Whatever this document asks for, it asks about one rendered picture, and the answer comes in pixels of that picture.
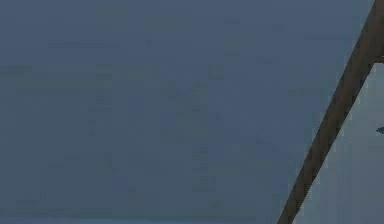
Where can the pale grey room door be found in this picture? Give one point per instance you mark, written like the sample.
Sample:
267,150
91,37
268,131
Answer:
360,176

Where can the brown door frame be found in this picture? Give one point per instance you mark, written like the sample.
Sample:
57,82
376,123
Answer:
334,120

